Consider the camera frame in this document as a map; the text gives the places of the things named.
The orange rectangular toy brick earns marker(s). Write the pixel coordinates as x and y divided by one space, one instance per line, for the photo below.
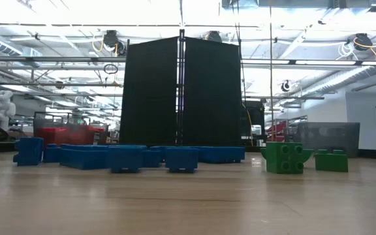
60 135
95 130

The black folding screen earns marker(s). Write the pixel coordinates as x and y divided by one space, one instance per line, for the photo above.
149 91

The black equipment box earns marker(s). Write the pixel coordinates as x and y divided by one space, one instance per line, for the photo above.
256 114

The red rack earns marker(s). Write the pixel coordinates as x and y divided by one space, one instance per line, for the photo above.
277 130

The thin vertical pole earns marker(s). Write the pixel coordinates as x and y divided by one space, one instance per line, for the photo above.
271 65

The translucent grey plastic bin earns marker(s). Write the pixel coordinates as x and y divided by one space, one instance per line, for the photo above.
60 119
338 137

